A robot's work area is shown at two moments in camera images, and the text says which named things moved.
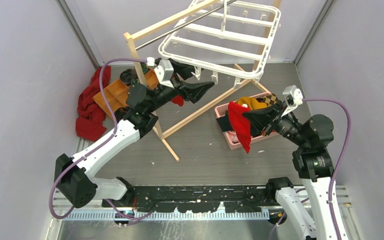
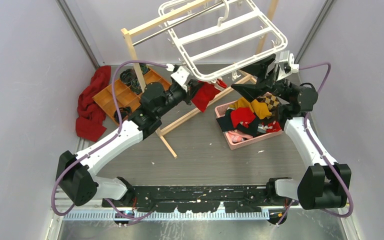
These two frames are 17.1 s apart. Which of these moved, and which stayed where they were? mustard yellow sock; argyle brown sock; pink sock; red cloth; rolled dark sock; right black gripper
Moved: right black gripper
Stayed: rolled dark sock; red cloth; pink sock; mustard yellow sock; argyle brown sock
